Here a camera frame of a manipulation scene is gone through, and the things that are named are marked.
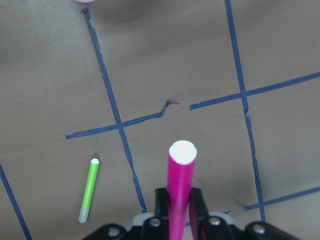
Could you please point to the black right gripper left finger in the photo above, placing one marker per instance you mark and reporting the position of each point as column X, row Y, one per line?
column 161, row 208

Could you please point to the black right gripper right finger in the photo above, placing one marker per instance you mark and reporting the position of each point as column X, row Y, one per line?
column 197, row 206

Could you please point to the pink marker pen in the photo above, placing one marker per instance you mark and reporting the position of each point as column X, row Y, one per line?
column 182, row 158

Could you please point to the pink mesh cup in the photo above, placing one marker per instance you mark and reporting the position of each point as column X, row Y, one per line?
column 84, row 1

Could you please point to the green marker pen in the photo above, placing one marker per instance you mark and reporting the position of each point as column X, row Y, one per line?
column 88, row 190

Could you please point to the brown paper table cover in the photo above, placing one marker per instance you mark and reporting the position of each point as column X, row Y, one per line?
column 121, row 80

